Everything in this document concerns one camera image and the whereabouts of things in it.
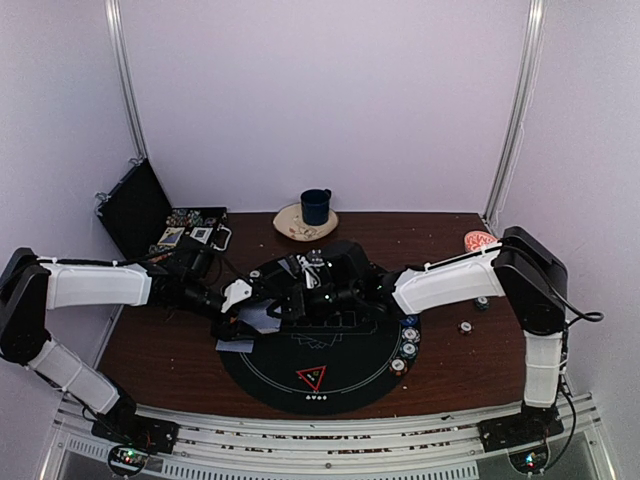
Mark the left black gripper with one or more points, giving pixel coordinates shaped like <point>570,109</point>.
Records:
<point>228,331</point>

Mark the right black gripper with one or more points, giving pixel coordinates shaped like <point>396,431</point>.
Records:
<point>301,308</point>

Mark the dealt card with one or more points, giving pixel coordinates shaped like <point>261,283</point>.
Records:
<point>235,346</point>
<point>291,265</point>

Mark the blue playing card deck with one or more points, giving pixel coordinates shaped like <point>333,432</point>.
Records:
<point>257,317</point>

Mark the blue small blind button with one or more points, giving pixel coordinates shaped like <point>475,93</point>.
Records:
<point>409,321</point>

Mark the blue ten poker chip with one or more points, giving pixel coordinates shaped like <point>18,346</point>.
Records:
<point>411,334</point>

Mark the green fifty poker chip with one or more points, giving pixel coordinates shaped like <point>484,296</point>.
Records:
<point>408,350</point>

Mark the red triangle all-in marker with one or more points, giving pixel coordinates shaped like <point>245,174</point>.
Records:
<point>313,377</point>

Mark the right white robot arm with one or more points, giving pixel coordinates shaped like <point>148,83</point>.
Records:
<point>515,268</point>

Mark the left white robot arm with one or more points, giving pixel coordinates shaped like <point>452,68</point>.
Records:
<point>44,298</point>

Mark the round black poker mat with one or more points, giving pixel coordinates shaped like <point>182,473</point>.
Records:
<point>317,335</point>

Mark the white boxed card deck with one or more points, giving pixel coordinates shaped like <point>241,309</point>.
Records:
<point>201,234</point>

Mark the blue boxed card deck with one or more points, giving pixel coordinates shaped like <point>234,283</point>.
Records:
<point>171,236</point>

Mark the beige ceramic saucer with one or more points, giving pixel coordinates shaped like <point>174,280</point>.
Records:
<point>289,222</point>

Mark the dark blue mug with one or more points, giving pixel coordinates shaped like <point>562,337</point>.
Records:
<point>315,206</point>

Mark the green blue chip stack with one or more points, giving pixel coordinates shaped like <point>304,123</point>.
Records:
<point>482,303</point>

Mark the red patterned small bowl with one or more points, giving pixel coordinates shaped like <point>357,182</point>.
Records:
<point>476,240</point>

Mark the black poker set case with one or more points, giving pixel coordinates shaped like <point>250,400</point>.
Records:
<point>137,211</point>

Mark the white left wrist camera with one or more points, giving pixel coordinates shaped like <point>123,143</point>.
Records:
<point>234,293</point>

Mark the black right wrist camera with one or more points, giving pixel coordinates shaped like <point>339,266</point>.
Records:
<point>336,263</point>

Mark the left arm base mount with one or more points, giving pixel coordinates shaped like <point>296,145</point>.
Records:
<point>132,451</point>

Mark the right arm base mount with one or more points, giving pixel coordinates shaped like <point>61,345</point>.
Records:
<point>525,440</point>

